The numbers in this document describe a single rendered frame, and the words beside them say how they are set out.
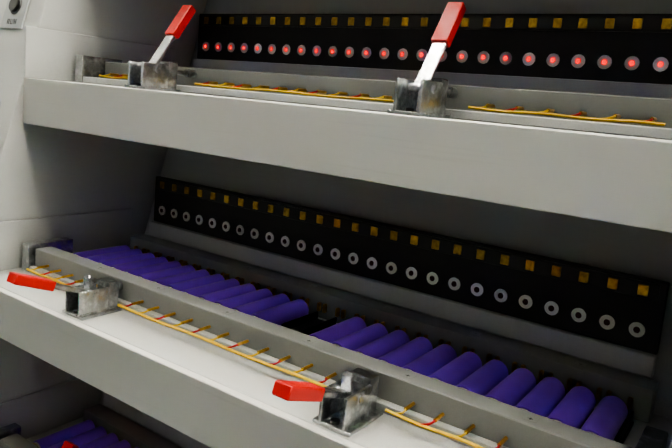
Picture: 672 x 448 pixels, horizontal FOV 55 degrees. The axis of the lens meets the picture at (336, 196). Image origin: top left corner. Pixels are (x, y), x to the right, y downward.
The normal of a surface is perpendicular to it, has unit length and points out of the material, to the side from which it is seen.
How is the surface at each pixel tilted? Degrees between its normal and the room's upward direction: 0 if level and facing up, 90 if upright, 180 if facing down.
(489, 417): 105
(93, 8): 90
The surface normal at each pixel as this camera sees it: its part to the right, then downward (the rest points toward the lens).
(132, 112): -0.57, 0.07
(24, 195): 0.82, 0.15
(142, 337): 0.09, -0.99
